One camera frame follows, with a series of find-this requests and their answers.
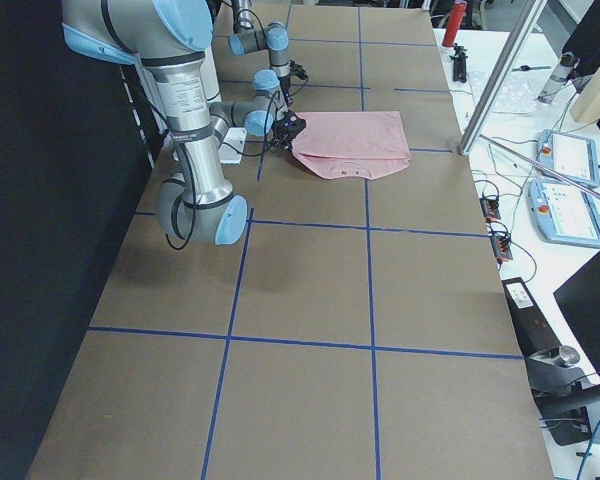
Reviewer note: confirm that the clear plastic bag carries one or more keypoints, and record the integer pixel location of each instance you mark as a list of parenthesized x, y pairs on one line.
[(515, 97)]

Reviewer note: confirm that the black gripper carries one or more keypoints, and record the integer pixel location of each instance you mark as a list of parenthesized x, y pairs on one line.
[(286, 102), (283, 131)]

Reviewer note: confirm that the far teach pendant tablet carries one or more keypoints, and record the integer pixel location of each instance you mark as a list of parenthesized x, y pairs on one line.
[(570, 155)]

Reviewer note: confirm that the black computer monitor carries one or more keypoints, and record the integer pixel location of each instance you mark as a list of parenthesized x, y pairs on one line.
[(578, 299)]

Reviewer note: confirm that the long metal grabber stick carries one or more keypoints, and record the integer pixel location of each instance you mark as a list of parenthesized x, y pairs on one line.
[(538, 165)]

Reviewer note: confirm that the teach pendant tablet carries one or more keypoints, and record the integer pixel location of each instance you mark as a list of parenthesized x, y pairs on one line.
[(570, 155), (563, 214)]

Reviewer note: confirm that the black flat device box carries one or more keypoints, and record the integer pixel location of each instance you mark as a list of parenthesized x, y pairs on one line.
[(533, 331)]

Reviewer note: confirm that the red cylinder bottle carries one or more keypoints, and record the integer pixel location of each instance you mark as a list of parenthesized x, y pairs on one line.
[(453, 25)]

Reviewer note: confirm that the pink Snoopy t-shirt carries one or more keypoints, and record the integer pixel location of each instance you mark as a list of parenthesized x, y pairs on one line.
[(368, 145)]

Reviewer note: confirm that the aluminium frame post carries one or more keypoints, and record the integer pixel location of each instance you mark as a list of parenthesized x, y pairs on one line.
[(513, 45)]

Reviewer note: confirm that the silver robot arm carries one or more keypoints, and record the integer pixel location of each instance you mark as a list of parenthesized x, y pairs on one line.
[(250, 36), (170, 39)]

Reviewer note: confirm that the upper orange connector block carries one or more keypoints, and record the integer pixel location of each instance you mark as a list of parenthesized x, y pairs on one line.
[(490, 208)]

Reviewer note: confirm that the grey water bottle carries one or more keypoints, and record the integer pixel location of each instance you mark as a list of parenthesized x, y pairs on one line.
[(558, 78)]

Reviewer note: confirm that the lower orange connector block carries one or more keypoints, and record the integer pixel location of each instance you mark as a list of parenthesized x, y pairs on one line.
[(501, 246)]

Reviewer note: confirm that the black folded tripod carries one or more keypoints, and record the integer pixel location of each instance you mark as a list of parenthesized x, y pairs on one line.
[(459, 61)]

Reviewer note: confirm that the near teach pendant tablet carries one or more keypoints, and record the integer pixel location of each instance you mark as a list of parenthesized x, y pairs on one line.
[(563, 214)]

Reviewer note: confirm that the orange connector block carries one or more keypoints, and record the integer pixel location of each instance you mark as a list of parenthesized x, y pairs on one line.
[(501, 246), (490, 208)]

